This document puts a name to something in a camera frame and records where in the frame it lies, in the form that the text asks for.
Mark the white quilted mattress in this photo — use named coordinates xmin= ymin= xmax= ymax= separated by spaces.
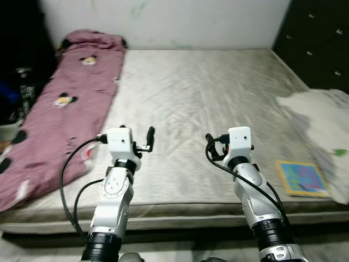
xmin=0 ymin=49 xmax=349 ymax=235

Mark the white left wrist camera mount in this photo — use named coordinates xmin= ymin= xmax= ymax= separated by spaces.
xmin=106 ymin=127 xmax=142 ymax=164

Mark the blue bag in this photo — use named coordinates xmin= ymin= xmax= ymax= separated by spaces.
xmin=0 ymin=79 xmax=22 ymax=118

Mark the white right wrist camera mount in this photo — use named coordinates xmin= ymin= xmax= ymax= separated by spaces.
xmin=226 ymin=127 xmax=254 ymax=162

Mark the grey robot left leg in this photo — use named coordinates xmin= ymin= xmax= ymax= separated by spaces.
xmin=119 ymin=252 xmax=143 ymax=262

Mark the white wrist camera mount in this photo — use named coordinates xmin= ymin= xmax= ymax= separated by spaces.
xmin=106 ymin=127 xmax=142 ymax=164
xmin=226 ymin=127 xmax=254 ymax=162

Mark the dark bed frame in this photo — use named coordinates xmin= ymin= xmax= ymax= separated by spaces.
xmin=0 ymin=221 xmax=349 ymax=246

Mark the blue yellow children's book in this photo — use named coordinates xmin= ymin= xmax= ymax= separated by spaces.
xmin=274 ymin=160 xmax=332 ymax=198

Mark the pink cartoon mouse blanket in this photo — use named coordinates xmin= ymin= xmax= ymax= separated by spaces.
xmin=0 ymin=30 xmax=127 ymax=213

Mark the white pillow with tree print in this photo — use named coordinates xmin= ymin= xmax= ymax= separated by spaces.
xmin=275 ymin=89 xmax=349 ymax=205

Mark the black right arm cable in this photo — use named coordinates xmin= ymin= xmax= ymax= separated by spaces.
xmin=205 ymin=143 xmax=288 ymax=224

